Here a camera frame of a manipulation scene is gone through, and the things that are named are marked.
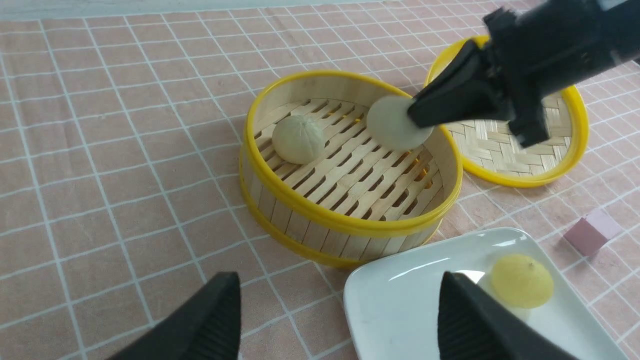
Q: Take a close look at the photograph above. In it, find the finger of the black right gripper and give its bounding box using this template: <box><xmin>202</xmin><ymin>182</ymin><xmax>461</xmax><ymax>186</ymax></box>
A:
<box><xmin>422</xmin><ymin>39</ymin><xmax>493</xmax><ymax>101</ymax></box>
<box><xmin>407</xmin><ymin>80</ymin><xmax>515</xmax><ymax>128</ymax></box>

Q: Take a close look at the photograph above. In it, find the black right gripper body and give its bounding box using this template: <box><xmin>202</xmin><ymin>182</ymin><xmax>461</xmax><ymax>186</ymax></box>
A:
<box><xmin>482</xmin><ymin>0</ymin><xmax>640</xmax><ymax>148</ymax></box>

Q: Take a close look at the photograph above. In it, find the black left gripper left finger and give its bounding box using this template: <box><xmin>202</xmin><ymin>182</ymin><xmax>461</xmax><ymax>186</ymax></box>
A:
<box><xmin>110</xmin><ymin>271</ymin><xmax>242</xmax><ymax>360</ymax></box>

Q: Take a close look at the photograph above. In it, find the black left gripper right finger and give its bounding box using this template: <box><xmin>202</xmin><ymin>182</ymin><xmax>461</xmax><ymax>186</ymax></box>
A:
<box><xmin>438</xmin><ymin>271</ymin><xmax>575</xmax><ymax>360</ymax></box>

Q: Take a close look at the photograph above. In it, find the yellow steamed bun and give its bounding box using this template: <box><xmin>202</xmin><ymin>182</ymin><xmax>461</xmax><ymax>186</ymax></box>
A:
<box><xmin>489</xmin><ymin>253</ymin><xmax>554</xmax><ymax>309</ymax></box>

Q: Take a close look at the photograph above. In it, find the beige steamed bun front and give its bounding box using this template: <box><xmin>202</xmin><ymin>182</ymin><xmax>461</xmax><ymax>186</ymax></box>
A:
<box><xmin>365</xmin><ymin>95</ymin><xmax>434</xmax><ymax>152</ymax></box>

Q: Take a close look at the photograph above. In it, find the beige steamed bun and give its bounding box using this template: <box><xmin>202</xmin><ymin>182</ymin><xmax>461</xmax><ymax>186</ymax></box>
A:
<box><xmin>271</xmin><ymin>115</ymin><xmax>326</xmax><ymax>166</ymax></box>
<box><xmin>365</xmin><ymin>95</ymin><xmax>434</xmax><ymax>152</ymax></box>

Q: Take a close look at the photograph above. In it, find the beige steamed bun back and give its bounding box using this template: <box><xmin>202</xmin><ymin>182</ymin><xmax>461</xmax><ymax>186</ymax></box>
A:
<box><xmin>271</xmin><ymin>115</ymin><xmax>326</xmax><ymax>166</ymax></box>

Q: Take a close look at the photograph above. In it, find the white square ceramic plate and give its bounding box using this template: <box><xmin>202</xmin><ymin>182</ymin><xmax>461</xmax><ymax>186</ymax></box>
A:
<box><xmin>343</xmin><ymin>227</ymin><xmax>627</xmax><ymax>360</ymax></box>

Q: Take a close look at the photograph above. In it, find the yellow-rimmed woven steamer lid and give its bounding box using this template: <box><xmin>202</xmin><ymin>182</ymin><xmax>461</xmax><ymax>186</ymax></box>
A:
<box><xmin>426</xmin><ymin>86</ymin><xmax>589</xmax><ymax>188</ymax></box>

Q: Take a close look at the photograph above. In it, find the small pink cube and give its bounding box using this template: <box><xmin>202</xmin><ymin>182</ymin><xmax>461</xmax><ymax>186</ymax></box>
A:
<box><xmin>564</xmin><ymin>209</ymin><xmax>622</xmax><ymax>256</ymax></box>

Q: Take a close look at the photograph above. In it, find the yellow-rimmed bamboo steamer basket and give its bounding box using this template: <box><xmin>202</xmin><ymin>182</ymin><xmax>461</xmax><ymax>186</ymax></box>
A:
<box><xmin>238</xmin><ymin>69</ymin><xmax>463</xmax><ymax>268</ymax></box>

